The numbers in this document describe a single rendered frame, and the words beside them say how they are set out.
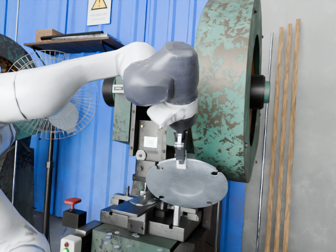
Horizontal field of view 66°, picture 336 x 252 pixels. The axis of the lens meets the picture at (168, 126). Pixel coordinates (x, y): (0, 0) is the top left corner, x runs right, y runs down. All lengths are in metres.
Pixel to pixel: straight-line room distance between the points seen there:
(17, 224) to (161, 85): 0.47
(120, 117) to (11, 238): 0.76
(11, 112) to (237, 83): 0.62
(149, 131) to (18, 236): 0.75
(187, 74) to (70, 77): 0.26
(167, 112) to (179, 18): 2.17
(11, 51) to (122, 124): 1.29
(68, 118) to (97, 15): 1.63
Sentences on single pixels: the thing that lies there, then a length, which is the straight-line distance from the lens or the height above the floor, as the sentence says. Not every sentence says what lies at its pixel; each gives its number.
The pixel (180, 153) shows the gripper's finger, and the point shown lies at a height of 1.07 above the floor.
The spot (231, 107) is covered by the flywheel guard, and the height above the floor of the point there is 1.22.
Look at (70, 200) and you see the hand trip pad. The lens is 1.38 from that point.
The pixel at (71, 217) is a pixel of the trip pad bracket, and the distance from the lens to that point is 1.39.
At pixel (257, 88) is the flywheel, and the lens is 1.19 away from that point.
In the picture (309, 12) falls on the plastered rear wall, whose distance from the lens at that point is 2.61.
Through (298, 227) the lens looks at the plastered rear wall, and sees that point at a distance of 2.52.
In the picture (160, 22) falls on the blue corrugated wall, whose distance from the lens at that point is 2.82.
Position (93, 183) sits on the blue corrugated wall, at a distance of 3.05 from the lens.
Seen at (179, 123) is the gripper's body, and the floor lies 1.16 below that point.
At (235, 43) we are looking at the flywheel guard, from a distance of 0.90.
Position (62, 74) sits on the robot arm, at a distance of 0.63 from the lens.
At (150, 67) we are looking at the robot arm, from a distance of 0.57.
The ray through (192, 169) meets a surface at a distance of 0.86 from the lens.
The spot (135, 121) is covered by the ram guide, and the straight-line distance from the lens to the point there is 1.29.
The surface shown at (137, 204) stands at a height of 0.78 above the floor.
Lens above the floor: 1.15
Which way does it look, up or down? level
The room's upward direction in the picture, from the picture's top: 4 degrees clockwise
